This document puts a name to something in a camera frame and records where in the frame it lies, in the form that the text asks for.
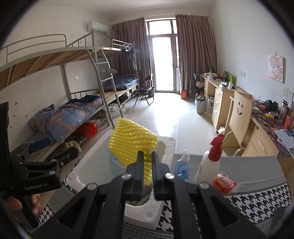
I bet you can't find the right brown curtain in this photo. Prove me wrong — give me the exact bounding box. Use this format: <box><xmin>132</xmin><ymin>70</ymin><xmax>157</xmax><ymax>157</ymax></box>
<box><xmin>175</xmin><ymin>15</ymin><xmax>217</xmax><ymax>90</ymax></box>

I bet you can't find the white pump lotion bottle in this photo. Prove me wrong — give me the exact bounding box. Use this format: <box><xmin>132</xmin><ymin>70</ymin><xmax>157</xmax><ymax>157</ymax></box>
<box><xmin>194</xmin><ymin>134</ymin><xmax>225</xmax><ymax>185</ymax></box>

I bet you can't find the blue surgical face mask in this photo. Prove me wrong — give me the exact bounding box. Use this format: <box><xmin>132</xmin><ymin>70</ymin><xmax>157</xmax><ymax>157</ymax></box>
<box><xmin>110</xmin><ymin>153</ymin><xmax>126</xmax><ymax>175</ymax></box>

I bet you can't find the blue liquid clear bottle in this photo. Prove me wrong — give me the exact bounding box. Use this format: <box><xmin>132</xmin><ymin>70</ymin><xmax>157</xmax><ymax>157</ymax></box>
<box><xmin>173</xmin><ymin>149</ymin><xmax>191</xmax><ymax>182</ymax></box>

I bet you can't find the wooden smiley face chair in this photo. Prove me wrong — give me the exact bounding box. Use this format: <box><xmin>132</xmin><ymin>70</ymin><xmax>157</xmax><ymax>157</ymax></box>
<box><xmin>222</xmin><ymin>92</ymin><xmax>252</xmax><ymax>156</ymax></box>

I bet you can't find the black folding chair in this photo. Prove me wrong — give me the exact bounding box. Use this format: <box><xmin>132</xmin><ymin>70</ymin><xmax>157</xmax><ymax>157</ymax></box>
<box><xmin>134</xmin><ymin>74</ymin><xmax>155</xmax><ymax>106</ymax></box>

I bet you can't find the white air conditioner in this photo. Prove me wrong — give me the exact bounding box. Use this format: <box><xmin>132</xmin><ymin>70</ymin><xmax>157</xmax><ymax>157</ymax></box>
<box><xmin>87</xmin><ymin>21</ymin><xmax>109</xmax><ymax>33</ymax></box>

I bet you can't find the cartoon girl wall picture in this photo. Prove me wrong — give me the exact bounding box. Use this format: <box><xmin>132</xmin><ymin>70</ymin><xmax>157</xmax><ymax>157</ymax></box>
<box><xmin>268</xmin><ymin>55</ymin><xmax>284</xmax><ymax>83</ymax></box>

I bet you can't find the grey trash bin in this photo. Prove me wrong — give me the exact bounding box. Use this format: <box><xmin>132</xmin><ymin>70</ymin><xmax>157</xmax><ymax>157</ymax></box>
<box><xmin>194</xmin><ymin>96</ymin><xmax>206</xmax><ymax>115</ymax></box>

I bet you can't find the metal bunk bed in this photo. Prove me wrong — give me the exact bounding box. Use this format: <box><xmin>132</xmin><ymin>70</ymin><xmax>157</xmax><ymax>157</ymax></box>
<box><xmin>1</xmin><ymin>30</ymin><xmax>137</xmax><ymax>160</ymax></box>

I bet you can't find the glass balcony door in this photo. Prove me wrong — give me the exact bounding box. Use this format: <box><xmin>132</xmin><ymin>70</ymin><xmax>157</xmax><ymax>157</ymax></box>
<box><xmin>146</xmin><ymin>18</ymin><xmax>178</xmax><ymax>93</ymax></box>

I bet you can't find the blue plaid quilt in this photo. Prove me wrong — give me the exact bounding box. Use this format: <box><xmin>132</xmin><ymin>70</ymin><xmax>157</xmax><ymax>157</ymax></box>
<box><xmin>28</xmin><ymin>95</ymin><xmax>103</xmax><ymax>143</ymax></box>

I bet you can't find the red bag under bed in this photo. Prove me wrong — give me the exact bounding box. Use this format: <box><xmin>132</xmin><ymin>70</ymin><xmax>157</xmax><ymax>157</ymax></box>
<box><xmin>77</xmin><ymin>122</ymin><xmax>99</xmax><ymax>137</ymax></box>

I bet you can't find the brown curtain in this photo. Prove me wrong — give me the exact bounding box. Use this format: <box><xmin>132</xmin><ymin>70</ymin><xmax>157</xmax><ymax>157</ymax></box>
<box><xmin>112</xmin><ymin>17</ymin><xmax>151</xmax><ymax>87</ymax></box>
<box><xmin>175</xmin><ymin>15</ymin><xmax>217</xmax><ymax>90</ymax></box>

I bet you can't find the houndstooth table cloth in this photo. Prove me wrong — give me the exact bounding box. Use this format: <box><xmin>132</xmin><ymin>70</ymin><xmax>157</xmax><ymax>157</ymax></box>
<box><xmin>37</xmin><ymin>154</ymin><xmax>293</xmax><ymax>239</ymax></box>

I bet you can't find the wooden desk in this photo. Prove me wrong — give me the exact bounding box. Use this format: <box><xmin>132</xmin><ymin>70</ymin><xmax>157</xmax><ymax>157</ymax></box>
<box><xmin>201</xmin><ymin>75</ymin><xmax>293</xmax><ymax>177</ymax></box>

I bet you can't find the person's left hand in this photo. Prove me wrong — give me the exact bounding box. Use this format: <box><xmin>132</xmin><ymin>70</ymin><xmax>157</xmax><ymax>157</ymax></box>
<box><xmin>4</xmin><ymin>193</ymin><xmax>44</xmax><ymax>224</ymax></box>

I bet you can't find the red snack packet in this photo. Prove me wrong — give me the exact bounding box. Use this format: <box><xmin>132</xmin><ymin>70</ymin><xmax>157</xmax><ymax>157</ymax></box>
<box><xmin>211</xmin><ymin>172</ymin><xmax>237</xmax><ymax>196</ymax></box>

